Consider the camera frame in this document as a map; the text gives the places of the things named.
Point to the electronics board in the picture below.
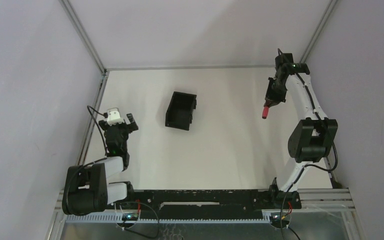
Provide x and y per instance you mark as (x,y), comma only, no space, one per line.
(129,217)
(278,222)

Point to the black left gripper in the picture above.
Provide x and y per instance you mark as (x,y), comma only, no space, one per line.
(118,125)

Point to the right electronics board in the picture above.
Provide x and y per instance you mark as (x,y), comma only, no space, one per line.
(278,222)

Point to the left electronics board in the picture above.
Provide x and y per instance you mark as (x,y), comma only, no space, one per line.
(129,217)

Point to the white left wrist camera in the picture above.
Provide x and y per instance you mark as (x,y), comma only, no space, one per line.
(114,117)

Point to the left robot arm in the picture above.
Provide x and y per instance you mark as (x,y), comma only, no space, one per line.
(87,187)

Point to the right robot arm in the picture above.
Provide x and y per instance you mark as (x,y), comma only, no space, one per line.
(313,137)

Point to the red handled screwdriver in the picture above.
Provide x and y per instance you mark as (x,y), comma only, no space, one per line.
(265,112)

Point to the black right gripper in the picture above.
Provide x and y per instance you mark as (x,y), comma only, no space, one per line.
(271,99)

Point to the grey slotted cable duct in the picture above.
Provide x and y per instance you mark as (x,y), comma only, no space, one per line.
(112,218)

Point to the black plastic storage bin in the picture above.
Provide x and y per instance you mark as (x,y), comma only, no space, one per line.
(179,114)

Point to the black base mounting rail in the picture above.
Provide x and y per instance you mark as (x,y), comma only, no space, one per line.
(219,204)

